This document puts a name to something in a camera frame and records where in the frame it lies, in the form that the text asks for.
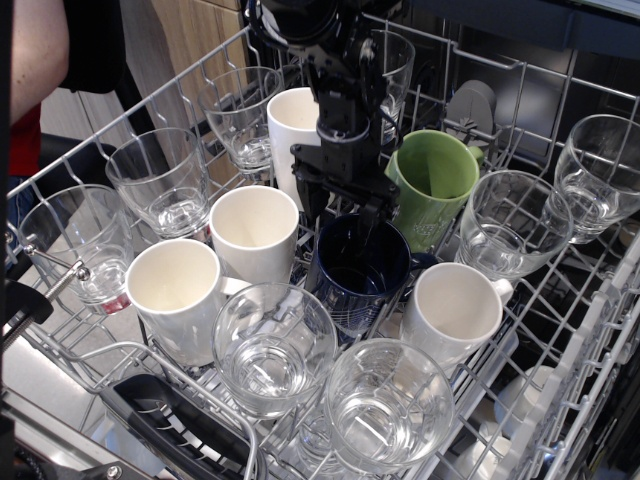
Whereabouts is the white dishes lower rack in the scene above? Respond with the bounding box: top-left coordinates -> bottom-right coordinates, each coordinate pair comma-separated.
445,365 -> 554,479

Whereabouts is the white handleless cup centre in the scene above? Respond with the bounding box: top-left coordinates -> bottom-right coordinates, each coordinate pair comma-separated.
209,185 -> 299,296

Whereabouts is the clear glass right middle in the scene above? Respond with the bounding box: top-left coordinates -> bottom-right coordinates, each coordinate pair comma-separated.
455,170 -> 573,282

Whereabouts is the white mug front left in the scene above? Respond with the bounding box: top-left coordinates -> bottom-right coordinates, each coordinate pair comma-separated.
126,239 -> 249,367

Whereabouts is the green ceramic mug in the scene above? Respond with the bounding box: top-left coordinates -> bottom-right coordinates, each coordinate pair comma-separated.
385,130 -> 485,252

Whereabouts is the clear glass front centre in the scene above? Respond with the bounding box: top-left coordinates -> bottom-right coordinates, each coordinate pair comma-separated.
212,283 -> 338,419

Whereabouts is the clear glass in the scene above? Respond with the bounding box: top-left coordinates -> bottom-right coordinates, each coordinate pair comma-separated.
455,170 -> 573,282
554,114 -> 639,244
18,184 -> 134,315
212,283 -> 338,419
105,127 -> 210,242
198,66 -> 283,184
324,338 -> 454,475
371,29 -> 415,145

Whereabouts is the clear glass rear left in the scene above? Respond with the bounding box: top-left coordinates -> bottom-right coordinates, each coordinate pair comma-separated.
198,66 -> 283,184

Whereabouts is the grey plastic spray fitting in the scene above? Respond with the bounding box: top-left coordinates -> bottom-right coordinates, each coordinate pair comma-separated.
445,80 -> 497,134

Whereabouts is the clear glass front bottom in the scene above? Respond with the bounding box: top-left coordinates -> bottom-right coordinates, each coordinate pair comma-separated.
324,338 -> 454,475

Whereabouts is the clear glass far left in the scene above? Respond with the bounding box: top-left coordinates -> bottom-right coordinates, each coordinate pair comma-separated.
18,184 -> 134,315

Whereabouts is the black clamp with screw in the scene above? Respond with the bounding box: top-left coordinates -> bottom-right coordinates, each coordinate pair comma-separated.
2,244 -> 91,352

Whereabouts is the clear glass far right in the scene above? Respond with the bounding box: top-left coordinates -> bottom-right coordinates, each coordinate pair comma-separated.
554,114 -> 639,244

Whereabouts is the clear glass rear centre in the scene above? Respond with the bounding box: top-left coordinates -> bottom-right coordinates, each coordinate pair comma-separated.
371,29 -> 415,145

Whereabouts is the tall white mug rear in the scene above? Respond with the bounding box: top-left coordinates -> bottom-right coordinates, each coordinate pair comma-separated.
267,87 -> 320,212

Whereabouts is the black rack handle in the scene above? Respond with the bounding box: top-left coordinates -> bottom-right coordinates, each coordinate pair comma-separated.
100,374 -> 250,479

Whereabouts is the grey wire dishwasher rack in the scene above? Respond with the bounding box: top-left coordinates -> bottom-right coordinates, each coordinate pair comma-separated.
2,13 -> 639,479

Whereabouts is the clear glass left middle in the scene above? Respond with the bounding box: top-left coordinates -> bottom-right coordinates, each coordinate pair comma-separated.
105,127 -> 210,242

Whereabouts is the white mug front right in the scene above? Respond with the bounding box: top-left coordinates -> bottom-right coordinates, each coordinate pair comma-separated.
399,262 -> 513,373

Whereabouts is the dark blue ceramic mug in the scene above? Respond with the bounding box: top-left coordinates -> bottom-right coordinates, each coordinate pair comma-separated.
304,214 -> 437,344

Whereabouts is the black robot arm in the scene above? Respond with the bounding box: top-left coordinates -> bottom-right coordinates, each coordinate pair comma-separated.
247,1 -> 399,247

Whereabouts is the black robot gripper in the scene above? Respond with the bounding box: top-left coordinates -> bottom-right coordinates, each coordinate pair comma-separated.
290,117 -> 399,255

